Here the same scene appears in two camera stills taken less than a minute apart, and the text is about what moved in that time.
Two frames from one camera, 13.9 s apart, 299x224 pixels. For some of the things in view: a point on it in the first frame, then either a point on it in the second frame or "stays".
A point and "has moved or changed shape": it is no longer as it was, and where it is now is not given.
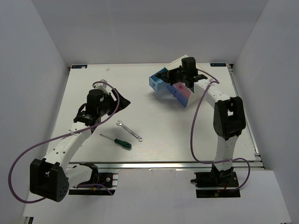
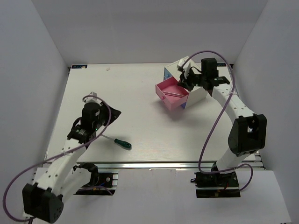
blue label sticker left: x=79 y=66 stays
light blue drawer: x=157 y=83 has moved or changed shape
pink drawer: x=183 y=89 has moved or changed shape
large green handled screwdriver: x=118 y=142 stays
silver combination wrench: x=120 y=123 to x=177 y=94
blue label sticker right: x=217 y=64 stays
